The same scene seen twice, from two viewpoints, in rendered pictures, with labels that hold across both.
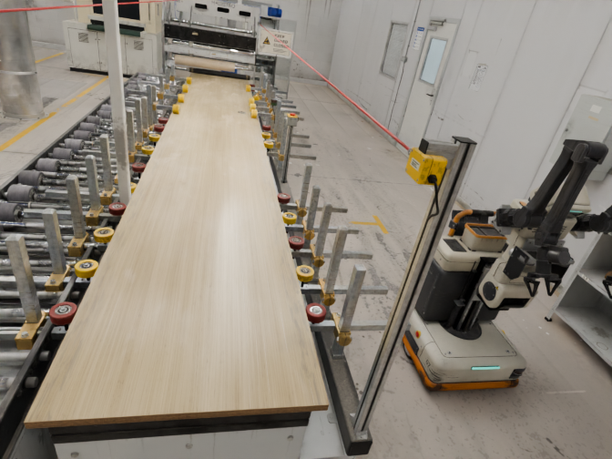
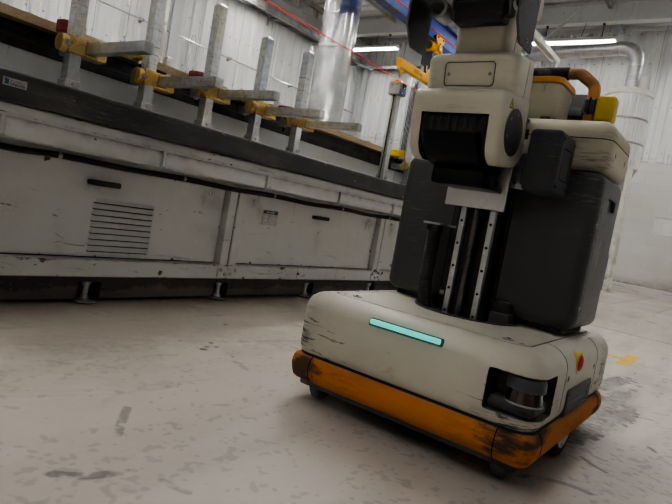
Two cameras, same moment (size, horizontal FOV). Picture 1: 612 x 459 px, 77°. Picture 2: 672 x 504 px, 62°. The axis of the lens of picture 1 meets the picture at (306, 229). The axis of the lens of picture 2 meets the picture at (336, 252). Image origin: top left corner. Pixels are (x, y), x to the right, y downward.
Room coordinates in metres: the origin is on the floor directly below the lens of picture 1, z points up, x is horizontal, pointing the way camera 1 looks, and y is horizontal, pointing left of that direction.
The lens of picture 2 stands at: (0.75, -2.03, 0.48)
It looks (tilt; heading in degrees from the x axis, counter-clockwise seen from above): 4 degrees down; 51
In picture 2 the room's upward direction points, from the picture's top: 10 degrees clockwise
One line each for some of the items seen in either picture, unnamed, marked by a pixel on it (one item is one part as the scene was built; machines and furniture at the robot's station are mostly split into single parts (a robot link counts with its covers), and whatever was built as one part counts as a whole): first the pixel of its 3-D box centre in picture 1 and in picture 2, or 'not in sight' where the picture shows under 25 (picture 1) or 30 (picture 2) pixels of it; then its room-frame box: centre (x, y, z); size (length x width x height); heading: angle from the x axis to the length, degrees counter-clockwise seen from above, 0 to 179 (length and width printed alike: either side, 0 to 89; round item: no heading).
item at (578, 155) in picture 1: (566, 197); not in sight; (1.50, -1.00, 1.41); 0.11 x 0.06 x 0.43; 105
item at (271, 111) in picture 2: (321, 229); (279, 112); (1.92, -0.09, 0.83); 0.43 x 0.03 x 0.04; 105
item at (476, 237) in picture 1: (484, 238); (524, 104); (2.10, -1.07, 0.87); 0.23 x 0.15 x 0.11; 105
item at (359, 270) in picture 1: (346, 316); (78, 16); (1.13, -0.21, 0.91); 0.04 x 0.04 x 0.48; 15
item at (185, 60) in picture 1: (220, 65); not in sight; (5.68, 1.58, 1.05); 1.43 x 0.12 x 0.12; 105
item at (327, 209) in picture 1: (320, 246); (211, 72); (1.62, -0.08, 0.90); 0.04 x 0.04 x 0.48; 15
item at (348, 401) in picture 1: (277, 164); (419, 195); (3.25, 0.36, 0.67); 5.11 x 0.08 x 0.10; 15
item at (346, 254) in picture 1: (331, 254); (232, 95); (1.68, -0.15, 0.83); 0.43 x 0.03 x 0.04; 105
